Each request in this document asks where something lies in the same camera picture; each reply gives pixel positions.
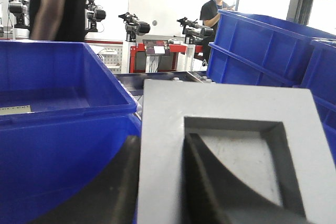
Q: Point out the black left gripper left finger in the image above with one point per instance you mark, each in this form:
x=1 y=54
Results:
x=111 y=197

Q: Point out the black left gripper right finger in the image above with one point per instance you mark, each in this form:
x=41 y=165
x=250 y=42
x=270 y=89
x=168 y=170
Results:
x=215 y=195

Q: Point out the gray square base block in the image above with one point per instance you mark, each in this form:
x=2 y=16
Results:
x=250 y=129

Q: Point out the blue bin left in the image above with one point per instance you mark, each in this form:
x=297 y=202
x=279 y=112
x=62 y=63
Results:
x=64 y=116

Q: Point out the blue bin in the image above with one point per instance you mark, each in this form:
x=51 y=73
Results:
x=260 y=50
x=64 y=116

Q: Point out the blue bin right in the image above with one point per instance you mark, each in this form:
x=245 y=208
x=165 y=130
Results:
x=260 y=50

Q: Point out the person looking at phone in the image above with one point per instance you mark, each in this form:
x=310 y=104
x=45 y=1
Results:
x=210 y=17

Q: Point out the person in black shirt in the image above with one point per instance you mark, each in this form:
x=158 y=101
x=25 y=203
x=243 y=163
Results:
x=57 y=20

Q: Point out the red workstation frame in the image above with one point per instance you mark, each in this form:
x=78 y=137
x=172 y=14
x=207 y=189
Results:
x=160 y=56

